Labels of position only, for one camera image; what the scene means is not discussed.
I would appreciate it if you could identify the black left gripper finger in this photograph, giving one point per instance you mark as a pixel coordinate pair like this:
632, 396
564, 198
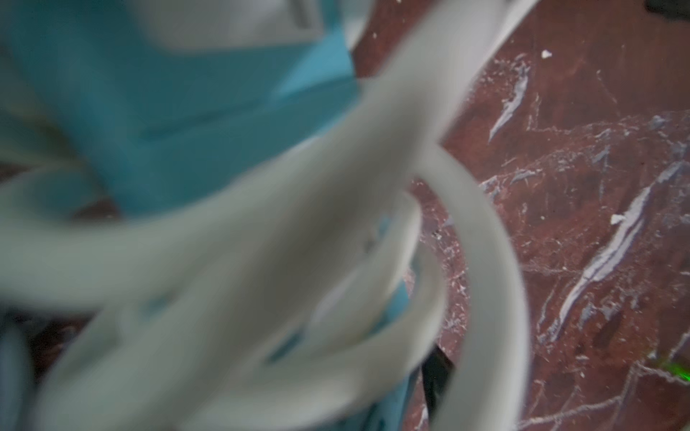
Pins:
437, 369

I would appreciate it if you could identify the teal power strip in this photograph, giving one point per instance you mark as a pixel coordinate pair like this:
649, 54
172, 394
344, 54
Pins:
172, 100

